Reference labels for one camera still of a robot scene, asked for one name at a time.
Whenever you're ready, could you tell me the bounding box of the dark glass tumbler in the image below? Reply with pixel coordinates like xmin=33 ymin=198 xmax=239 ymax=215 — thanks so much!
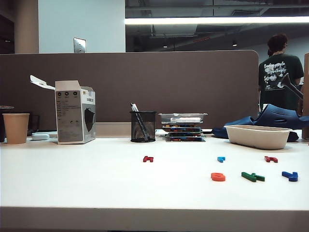
xmin=27 ymin=115 xmax=41 ymax=136

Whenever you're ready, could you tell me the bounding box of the teal puzzle card box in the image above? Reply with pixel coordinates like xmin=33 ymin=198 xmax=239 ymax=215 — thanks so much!
xmin=166 ymin=136 xmax=206 ymax=142
xmin=165 ymin=131 xmax=206 ymax=137
xmin=165 ymin=127 xmax=204 ymax=132
xmin=162 ymin=122 xmax=203 ymax=128

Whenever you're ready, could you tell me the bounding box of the green letter k magnet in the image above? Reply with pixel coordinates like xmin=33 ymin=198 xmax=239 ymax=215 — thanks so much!
xmin=241 ymin=171 xmax=266 ymax=183

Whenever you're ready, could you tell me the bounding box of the clear plastic case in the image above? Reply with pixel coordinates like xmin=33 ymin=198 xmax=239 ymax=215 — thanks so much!
xmin=158 ymin=112 xmax=209 ymax=124

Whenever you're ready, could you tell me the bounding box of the beige pulp tray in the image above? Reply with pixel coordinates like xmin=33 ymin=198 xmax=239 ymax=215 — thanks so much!
xmin=224 ymin=124 xmax=293 ymax=150

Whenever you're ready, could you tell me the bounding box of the grey angled metal bar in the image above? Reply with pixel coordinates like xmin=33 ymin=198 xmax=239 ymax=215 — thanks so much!
xmin=281 ymin=72 xmax=304 ymax=100

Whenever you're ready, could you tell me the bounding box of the metal wall plate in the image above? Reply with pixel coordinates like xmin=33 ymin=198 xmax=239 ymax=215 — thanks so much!
xmin=73 ymin=37 xmax=87 ymax=54

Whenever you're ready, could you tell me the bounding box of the brown paper cup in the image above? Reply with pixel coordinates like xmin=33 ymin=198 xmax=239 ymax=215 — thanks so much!
xmin=1 ymin=113 xmax=30 ymax=145

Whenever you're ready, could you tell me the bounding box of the clear pen with black cap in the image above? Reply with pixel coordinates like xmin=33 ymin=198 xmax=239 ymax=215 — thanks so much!
xmin=130 ymin=102 xmax=151 ymax=141

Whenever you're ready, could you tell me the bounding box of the white ceiling light strip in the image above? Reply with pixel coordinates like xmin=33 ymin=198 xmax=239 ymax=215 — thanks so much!
xmin=124 ymin=15 xmax=309 ymax=25

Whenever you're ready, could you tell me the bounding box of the brown desk partition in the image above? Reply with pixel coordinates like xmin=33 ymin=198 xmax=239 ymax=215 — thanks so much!
xmin=0 ymin=49 xmax=259 ymax=126

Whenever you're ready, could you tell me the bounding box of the white earbuds case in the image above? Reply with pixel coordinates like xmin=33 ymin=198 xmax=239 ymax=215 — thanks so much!
xmin=31 ymin=133 xmax=51 ymax=141

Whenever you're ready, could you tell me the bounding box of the grey white mask box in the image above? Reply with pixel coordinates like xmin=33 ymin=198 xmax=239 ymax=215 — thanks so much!
xmin=29 ymin=74 xmax=97 ymax=145

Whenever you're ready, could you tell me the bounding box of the blue letter y magnet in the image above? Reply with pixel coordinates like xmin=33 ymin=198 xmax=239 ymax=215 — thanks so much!
xmin=281 ymin=171 xmax=299 ymax=182

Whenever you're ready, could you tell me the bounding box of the person in dark green shirt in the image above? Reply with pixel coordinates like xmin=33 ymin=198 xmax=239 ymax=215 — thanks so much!
xmin=258 ymin=33 xmax=305 ymax=113

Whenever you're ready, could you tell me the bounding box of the orange letter o magnet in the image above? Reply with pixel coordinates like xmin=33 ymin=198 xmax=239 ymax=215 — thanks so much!
xmin=211 ymin=172 xmax=226 ymax=182

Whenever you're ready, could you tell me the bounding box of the black mesh pen holder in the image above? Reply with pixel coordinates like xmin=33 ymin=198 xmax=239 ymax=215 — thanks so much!
xmin=130 ymin=110 xmax=157 ymax=143

